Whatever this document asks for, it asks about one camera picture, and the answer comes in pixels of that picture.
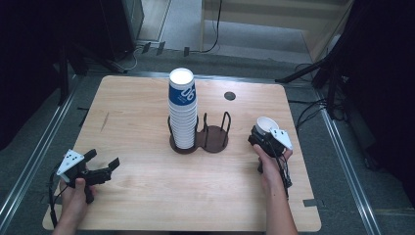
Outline black metal stand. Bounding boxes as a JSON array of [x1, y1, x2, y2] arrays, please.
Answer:
[[274, 53, 342, 120], [58, 40, 129, 106]]

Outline right hand-held gripper black cable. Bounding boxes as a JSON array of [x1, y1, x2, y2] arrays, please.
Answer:
[[273, 153, 294, 200]]

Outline black hanging cable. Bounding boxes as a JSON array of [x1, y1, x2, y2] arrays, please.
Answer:
[[189, 0, 223, 55]]

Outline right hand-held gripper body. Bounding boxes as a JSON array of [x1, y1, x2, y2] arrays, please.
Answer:
[[248, 127, 294, 159]]

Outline dark curtain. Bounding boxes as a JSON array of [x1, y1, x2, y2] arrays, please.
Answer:
[[336, 0, 415, 210], [0, 0, 103, 151]]

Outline black floor cables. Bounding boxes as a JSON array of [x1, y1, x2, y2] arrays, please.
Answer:
[[288, 63, 328, 133]]

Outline white floor cable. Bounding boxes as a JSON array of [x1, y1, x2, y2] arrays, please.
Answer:
[[119, 48, 141, 72]]

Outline left hand-held gripper black cable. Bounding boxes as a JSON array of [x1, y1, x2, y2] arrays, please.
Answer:
[[48, 169, 71, 229]]

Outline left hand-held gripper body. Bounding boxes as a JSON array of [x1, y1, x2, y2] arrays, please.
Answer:
[[57, 149, 112, 205]]

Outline hand-held gripper black cable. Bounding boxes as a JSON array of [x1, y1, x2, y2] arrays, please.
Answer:
[[273, 153, 294, 200], [48, 169, 71, 229]]

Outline person's left hand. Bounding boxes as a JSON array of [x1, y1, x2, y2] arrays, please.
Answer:
[[60, 177, 98, 223]]

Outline stack of paper cups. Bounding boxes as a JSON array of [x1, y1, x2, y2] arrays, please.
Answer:
[[167, 68, 199, 150]]

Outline light wooden panel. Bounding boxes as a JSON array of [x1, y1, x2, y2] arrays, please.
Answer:
[[200, 0, 355, 63]]

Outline dark cabinet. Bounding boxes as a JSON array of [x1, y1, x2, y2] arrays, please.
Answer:
[[99, 0, 145, 62]]

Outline white paper cup blue band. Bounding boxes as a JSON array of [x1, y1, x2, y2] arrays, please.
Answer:
[[254, 116, 280, 137]]

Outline yellow floor tape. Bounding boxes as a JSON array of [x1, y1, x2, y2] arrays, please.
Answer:
[[373, 207, 415, 217]]

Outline dark brown cup holder rack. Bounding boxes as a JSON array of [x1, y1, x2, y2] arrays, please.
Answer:
[[166, 111, 232, 155]]

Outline silver floor rail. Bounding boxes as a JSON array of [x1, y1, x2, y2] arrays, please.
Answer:
[[0, 74, 79, 226], [317, 107, 383, 235]]

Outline person's right hand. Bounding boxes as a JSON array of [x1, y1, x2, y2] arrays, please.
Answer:
[[254, 145, 294, 190]]

